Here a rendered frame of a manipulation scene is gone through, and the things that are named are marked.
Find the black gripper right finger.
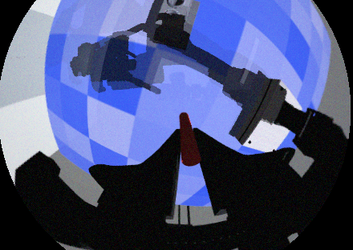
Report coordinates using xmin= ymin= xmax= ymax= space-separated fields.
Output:
xmin=193 ymin=128 xmax=296 ymax=216

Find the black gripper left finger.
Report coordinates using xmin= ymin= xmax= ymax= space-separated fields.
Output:
xmin=88 ymin=129 xmax=181 ymax=219

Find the dark red peg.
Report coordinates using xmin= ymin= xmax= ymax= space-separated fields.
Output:
xmin=180 ymin=112 xmax=201 ymax=167

